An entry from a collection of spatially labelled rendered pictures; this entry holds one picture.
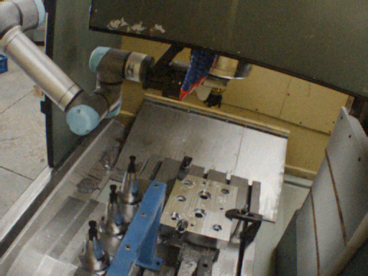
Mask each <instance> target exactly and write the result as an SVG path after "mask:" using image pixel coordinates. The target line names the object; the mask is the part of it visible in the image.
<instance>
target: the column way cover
mask: <svg viewBox="0 0 368 276"><path fill-rule="evenodd" d="M345 108H346V107H343V106H342V107H341V110H340V112H339V115H338V119H337V120H336V123H335V127H334V128H333V131H332V133H331V137H330V139H329V141H328V144H327V145H326V148H325V153H326V154H325V156H324V158H323V161H322V163H321V165H320V167H319V170H318V172H317V174H316V176H315V179H314V181H313V183H312V185H311V186H310V194H309V196H308V197H307V199H306V201H305V204H304V206H303V208H302V210H301V212H300V213H299V215H298V217H297V219H296V234H297V236H296V239H297V241H296V244H297V247H296V249H297V252H296V253H297V276H337V275H338V274H339V273H340V271H341V270H342V269H343V268H344V266H345V265H346V263H347V262H348V261H349V260H350V259H351V257H352V256H353V255H354V253H355V251H356V250H357V249H358V248H360V247H361V246H362V245H363V243H364V242H365V240H366V239H367V237H368V139H367V136H366V134H365V132H364V131H363V129H362V126H361V125H360V123H359V121H358V119H357V118H356V117H355V116H354V115H350V114H347V112H346V109H345Z"/></svg>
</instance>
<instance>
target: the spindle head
mask: <svg viewBox="0 0 368 276"><path fill-rule="evenodd" d="M90 26H91V27H93V28H92V31H93V32H94V31H95V32H103V33H108V34H114V35H121V36H127V37H132V38H133V37H136V38H139V39H141V40H142V39H144V40H150V41H155V42H161V43H165V44H171V45H176V46H179V47H184V48H188V49H192V50H200V51H203V52H208V53H211V54H215V55H220V56H224V57H226V58H230V59H232V60H238V61H242V62H245V63H249V64H253V65H257V66H258V67H261V68H266V69H270V70H274V71H277V72H278V73H283V74H285V75H291V76H293V77H296V78H298V79H301V80H305V81H308V82H311V83H314V84H316V85H319V86H323V87H326V88H330V89H333V90H334V91H337V92H339V93H343V94H346V95H348V96H353V97H354V98H358V99H361V100H363V101H366V102H368V0H93V9H92V14H91V25H90Z"/></svg>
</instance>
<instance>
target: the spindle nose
mask: <svg viewBox="0 0 368 276"><path fill-rule="evenodd" d="M193 51H194V50H190V61H191V57H192V56H193ZM213 60H214V62H213V67H212V68H211V71H210V72H209V73H210V74H212V75H217V76H221V77H225V78H230V79H241V78H248V77H249V76H250V75H251V74H252V70H253V69H254V65H253V64H249V63H245V62H242V61H238V60H232V59H230V58H227V57H224V56H220V55H216V58H215V59H213Z"/></svg>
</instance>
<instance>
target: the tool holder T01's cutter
mask: <svg viewBox="0 0 368 276"><path fill-rule="evenodd" d="M221 100H222V95H220V96H215V95H213V94H212V93H209V95H208V97H207V98H206V100H203V103H204V104H206V105H205V106H207V107H212V106H215V107H216V109H219V108H221Z"/></svg>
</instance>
